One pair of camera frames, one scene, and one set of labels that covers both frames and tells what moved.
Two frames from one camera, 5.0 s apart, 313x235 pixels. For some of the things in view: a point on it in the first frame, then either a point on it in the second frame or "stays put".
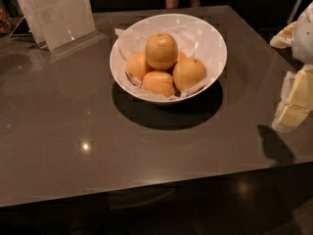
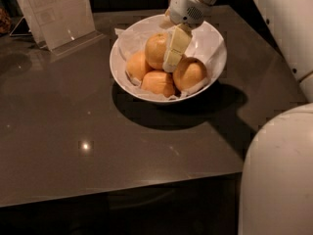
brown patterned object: x=6 y=23 stays put
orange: x=137 y=65 stays put
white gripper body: x=303 y=36 -> x=185 y=10
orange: x=158 y=82 stays put
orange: x=160 y=51 stays put
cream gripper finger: x=296 y=99 -> x=180 y=38
